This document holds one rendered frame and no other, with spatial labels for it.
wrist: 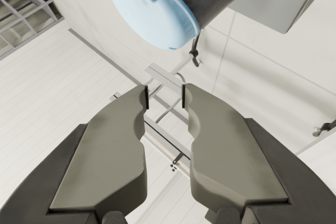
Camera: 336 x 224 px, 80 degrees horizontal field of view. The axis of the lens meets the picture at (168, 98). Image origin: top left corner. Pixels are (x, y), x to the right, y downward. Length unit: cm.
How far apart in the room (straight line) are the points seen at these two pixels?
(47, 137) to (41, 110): 60
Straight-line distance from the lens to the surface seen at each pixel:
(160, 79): 168
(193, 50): 184
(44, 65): 512
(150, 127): 145
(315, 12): 135
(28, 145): 433
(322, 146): 49
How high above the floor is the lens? 114
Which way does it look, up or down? 19 degrees down
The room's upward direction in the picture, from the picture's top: 135 degrees counter-clockwise
